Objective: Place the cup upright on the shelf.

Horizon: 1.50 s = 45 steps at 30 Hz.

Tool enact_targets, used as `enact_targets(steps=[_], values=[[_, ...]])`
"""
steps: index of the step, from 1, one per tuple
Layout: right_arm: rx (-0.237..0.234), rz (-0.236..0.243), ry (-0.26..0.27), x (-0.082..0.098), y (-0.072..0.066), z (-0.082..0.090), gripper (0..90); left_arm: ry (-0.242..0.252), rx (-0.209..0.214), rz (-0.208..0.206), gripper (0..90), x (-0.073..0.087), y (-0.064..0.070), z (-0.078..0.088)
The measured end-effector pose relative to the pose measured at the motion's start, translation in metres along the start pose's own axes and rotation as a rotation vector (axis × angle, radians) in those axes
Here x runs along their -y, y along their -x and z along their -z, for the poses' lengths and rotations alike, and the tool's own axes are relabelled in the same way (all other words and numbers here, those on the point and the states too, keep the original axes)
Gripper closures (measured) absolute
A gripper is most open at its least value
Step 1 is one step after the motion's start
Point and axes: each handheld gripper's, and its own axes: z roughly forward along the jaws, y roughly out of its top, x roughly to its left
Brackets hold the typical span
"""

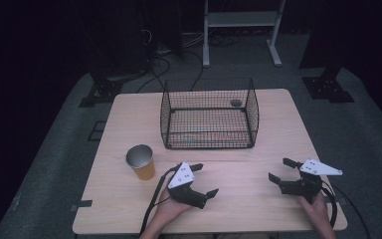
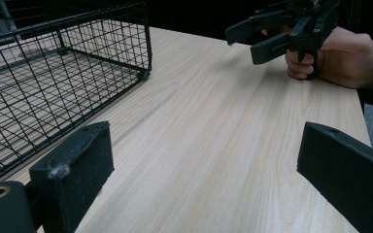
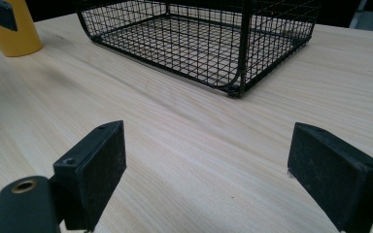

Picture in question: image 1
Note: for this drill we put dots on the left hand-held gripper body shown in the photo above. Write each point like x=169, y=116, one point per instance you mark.
x=182, y=177

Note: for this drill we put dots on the black tape floor square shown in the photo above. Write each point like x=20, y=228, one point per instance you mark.
x=96, y=130

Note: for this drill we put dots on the black tape strip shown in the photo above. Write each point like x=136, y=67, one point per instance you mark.
x=81, y=204
x=340, y=200

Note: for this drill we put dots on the small dark round object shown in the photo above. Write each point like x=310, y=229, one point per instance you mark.
x=235, y=103

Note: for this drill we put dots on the person's right hand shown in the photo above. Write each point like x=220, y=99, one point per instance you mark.
x=318, y=210

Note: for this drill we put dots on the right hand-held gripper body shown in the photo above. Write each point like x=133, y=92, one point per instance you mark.
x=306, y=186

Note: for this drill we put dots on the orange paper cup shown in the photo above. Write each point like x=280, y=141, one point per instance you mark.
x=142, y=167

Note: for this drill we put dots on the person's left hand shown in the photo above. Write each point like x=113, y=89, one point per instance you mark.
x=167, y=210

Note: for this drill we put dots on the white metal stand frame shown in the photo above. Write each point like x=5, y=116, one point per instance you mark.
x=242, y=19

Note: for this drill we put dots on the black stand base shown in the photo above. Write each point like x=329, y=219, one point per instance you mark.
x=102, y=91
x=328, y=88

